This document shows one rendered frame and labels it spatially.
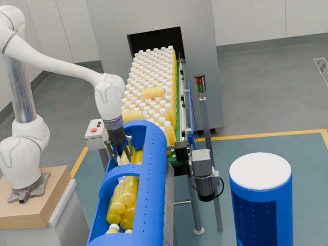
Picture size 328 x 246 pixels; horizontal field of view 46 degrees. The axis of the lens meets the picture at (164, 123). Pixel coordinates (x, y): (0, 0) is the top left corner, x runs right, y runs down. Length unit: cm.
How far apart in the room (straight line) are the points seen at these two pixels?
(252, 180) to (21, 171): 105
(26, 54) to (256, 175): 112
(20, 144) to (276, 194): 118
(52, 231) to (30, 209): 16
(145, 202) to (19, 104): 82
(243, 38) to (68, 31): 282
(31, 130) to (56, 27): 482
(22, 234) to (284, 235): 125
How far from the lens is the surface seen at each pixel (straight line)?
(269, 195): 180
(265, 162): 192
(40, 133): 205
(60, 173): 207
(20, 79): 194
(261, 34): 629
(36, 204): 192
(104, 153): 243
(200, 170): 233
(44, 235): 202
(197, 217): 295
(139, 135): 207
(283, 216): 192
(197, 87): 237
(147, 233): 142
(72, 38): 671
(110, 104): 169
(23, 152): 191
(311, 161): 371
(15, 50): 171
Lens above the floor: 216
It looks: 28 degrees down
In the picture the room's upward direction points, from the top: 11 degrees counter-clockwise
